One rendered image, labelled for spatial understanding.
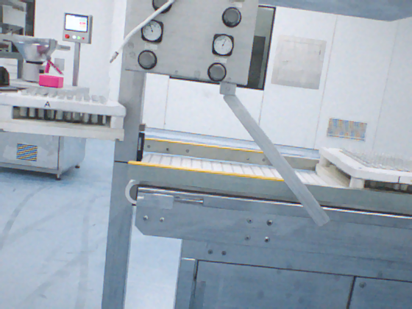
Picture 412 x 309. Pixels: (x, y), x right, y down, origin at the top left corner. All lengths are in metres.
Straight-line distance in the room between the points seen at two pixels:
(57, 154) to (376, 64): 4.54
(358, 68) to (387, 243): 5.47
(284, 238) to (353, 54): 5.54
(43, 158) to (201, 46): 2.97
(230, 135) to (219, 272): 5.24
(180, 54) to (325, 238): 0.46
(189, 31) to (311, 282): 0.59
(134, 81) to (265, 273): 0.56
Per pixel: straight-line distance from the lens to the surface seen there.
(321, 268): 0.96
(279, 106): 6.12
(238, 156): 1.07
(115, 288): 1.24
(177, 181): 0.80
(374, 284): 1.03
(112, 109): 0.87
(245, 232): 0.85
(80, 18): 3.85
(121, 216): 1.15
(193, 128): 6.13
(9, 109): 0.88
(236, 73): 0.75
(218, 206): 0.82
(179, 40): 0.74
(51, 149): 3.58
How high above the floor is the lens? 1.06
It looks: 11 degrees down
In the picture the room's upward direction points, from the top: 7 degrees clockwise
